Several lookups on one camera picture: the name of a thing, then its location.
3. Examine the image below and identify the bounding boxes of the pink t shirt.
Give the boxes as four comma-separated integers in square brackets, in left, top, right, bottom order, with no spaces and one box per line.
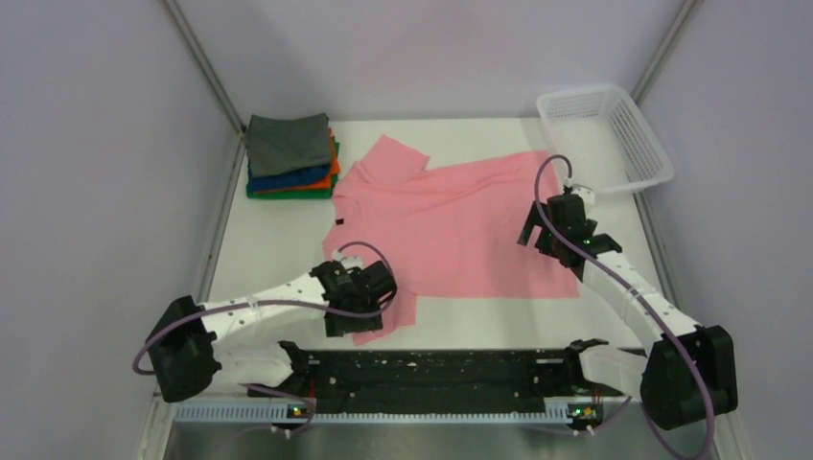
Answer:
[323,136,579,346]

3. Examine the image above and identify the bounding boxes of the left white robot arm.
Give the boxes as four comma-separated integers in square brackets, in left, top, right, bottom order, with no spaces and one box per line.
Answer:
[144,257,398,403]

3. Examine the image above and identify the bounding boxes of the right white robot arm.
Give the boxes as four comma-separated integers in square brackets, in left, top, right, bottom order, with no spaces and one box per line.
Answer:
[518,193,739,430]

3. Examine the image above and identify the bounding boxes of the white plastic basket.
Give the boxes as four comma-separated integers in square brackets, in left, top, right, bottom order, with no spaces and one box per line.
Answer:
[536,84,675,195]

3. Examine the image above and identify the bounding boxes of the green folded t shirt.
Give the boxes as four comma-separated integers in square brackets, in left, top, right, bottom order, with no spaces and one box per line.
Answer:
[245,137,340,200]

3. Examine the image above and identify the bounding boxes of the orange folded t shirt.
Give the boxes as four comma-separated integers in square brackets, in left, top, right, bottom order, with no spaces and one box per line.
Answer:
[246,129,340,196]

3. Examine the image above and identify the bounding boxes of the blue folded t shirt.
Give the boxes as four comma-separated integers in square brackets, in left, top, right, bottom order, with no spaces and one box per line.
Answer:
[246,165,333,194]

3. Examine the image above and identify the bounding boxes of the grey folded t shirt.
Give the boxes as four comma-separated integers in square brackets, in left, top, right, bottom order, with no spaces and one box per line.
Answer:
[244,113,333,177]

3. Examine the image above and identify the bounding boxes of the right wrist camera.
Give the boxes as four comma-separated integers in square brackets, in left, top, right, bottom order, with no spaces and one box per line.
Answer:
[564,184,596,208]

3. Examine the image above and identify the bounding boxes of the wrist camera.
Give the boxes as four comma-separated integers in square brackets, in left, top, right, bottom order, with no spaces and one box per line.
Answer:
[564,184,596,208]
[331,250,364,269]

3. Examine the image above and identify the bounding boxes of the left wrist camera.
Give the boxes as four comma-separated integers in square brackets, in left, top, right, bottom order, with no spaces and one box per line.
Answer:
[331,250,364,269]

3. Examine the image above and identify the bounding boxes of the white slotted cable duct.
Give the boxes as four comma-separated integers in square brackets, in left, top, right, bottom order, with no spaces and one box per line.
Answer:
[174,400,601,426]

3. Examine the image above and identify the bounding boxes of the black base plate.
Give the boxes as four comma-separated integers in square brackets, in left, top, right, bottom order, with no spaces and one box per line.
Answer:
[276,350,619,415]

